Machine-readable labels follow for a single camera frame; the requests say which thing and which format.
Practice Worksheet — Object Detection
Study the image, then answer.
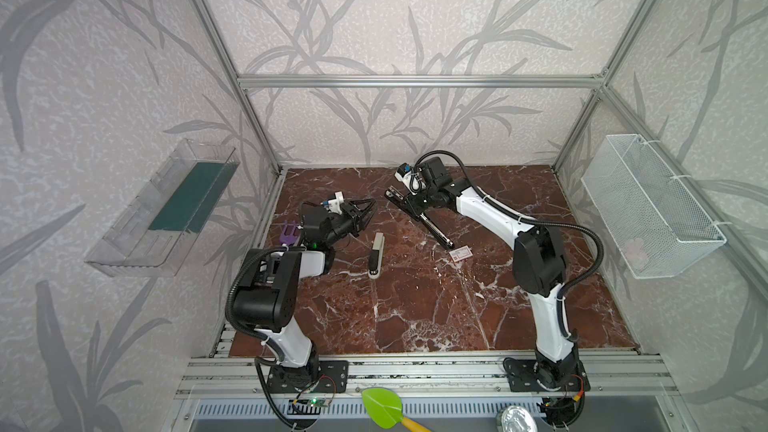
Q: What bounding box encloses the white black stapler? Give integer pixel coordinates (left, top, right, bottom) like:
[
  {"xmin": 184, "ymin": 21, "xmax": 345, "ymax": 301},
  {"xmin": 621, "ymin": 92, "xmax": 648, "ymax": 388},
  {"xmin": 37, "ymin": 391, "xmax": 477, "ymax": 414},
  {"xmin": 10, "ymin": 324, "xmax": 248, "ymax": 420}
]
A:
[{"xmin": 368, "ymin": 232, "xmax": 385, "ymax": 279}]

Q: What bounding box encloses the red white staple box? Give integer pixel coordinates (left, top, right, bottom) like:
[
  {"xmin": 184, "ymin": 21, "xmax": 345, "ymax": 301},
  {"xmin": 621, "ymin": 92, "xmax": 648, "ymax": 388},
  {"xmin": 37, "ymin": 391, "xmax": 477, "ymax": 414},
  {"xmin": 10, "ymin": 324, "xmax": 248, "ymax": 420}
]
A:
[{"xmin": 449, "ymin": 246, "xmax": 473, "ymax": 262}]

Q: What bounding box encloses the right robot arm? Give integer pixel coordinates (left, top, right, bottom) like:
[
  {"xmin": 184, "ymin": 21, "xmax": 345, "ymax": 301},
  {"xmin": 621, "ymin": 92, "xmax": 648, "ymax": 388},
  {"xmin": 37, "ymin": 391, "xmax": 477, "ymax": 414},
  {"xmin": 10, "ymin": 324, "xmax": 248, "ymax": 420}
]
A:
[{"xmin": 395, "ymin": 150, "xmax": 605, "ymax": 391}]

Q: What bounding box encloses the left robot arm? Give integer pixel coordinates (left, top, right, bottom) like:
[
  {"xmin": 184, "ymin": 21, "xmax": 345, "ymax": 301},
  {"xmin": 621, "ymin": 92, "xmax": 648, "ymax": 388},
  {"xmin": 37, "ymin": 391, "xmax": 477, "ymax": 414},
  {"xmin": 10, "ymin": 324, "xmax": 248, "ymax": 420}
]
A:
[{"xmin": 225, "ymin": 193, "xmax": 376, "ymax": 382}]

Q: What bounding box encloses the purple plastic tool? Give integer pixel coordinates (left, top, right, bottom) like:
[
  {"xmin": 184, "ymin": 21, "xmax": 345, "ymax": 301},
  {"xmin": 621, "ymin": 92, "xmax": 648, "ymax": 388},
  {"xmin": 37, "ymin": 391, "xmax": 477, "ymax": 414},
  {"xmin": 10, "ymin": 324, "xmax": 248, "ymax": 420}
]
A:
[{"xmin": 279, "ymin": 222, "xmax": 301, "ymax": 247}]

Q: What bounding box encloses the green plastic scoop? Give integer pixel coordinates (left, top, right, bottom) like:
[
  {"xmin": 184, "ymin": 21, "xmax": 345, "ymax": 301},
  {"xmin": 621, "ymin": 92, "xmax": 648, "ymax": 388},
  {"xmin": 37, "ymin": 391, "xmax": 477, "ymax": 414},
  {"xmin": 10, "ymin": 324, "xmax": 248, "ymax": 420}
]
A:
[{"xmin": 361, "ymin": 388, "xmax": 430, "ymax": 432}]

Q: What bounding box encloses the pink object in basket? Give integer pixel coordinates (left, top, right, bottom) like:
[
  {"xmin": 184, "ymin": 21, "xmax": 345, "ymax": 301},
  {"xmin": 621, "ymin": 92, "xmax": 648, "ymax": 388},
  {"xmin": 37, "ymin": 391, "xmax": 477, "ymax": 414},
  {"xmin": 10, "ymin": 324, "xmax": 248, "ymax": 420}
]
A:
[{"xmin": 623, "ymin": 238, "xmax": 649, "ymax": 267}]

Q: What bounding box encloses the silver foil roll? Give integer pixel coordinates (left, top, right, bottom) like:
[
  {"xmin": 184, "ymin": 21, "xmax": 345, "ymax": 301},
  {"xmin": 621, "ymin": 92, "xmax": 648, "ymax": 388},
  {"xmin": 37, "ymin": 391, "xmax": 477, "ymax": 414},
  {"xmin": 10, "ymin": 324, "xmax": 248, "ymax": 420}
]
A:
[{"xmin": 496, "ymin": 405, "xmax": 538, "ymax": 432}]

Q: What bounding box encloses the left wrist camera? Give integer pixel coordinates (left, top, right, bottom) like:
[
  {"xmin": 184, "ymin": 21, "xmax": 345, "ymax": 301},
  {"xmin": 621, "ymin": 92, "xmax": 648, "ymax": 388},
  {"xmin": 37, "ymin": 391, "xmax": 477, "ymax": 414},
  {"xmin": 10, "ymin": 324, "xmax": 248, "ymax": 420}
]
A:
[{"xmin": 321, "ymin": 191, "xmax": 345, "ymax": 215}]

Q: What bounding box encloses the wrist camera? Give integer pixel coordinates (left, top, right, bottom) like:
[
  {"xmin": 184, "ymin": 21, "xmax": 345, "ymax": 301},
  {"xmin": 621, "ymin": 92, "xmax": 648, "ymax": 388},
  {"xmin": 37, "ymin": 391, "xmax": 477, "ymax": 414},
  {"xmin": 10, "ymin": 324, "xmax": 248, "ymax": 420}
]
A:
[
  {"xmin": 321, "ymin": 191, "xmax": 345, "ymax": 215},
  {"xmin": 395, "ymin": 163, "xmax": 423, "ymax": 194}
]

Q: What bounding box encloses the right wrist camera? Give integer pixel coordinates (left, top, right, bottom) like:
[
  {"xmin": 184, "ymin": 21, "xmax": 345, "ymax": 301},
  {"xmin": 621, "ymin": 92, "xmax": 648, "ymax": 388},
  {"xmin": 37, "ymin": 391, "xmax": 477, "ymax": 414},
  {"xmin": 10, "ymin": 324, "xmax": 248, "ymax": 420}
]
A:
[{"xmin": 395, "ymin": 163, "xmax": 423, "ymax": 194}]

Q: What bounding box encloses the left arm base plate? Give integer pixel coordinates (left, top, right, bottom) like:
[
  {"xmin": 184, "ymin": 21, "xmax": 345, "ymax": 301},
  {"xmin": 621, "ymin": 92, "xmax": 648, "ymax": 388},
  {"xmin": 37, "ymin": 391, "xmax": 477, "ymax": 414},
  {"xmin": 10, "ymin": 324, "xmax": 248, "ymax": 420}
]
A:
[{"xmin": 267, "ymin": 360, "xmax": 350, "ymax": 394}]

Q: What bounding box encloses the clear plastic wall bin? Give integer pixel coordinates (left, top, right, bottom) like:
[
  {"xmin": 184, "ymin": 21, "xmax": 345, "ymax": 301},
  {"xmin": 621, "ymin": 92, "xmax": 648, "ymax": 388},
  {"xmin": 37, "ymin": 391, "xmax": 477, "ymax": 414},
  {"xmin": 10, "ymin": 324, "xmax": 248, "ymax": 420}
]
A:
[{"xmin": 85, "ymin": 139, "xmax": 240, "ymax": 278}]

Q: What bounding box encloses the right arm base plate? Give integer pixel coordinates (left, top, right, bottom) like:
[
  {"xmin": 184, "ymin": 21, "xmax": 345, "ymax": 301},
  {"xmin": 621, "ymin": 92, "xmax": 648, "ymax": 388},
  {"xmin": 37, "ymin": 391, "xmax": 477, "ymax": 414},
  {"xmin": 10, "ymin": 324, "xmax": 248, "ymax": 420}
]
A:
[{"xmin": 502, "ymin": 357, "xmax": 591, "ymax": 395}]

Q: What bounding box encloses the white wire mesh basket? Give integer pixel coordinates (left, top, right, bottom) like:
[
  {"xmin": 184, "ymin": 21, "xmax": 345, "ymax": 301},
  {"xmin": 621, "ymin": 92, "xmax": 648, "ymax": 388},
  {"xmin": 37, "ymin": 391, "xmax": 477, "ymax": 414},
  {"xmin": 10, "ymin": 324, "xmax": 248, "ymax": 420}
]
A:
[{"xmin": 582, "ymin": 134, "xmax": 727, "ymax": 279}]

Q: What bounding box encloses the aluminium front rail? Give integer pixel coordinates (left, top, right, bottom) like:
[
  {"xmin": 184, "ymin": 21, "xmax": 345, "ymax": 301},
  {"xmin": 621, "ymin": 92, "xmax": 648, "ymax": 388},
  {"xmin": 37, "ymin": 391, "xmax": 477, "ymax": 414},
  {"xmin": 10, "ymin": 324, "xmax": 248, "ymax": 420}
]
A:
[{"xmin": 175, "ymin": 348, "xmax": 679, "ymax": 399}]

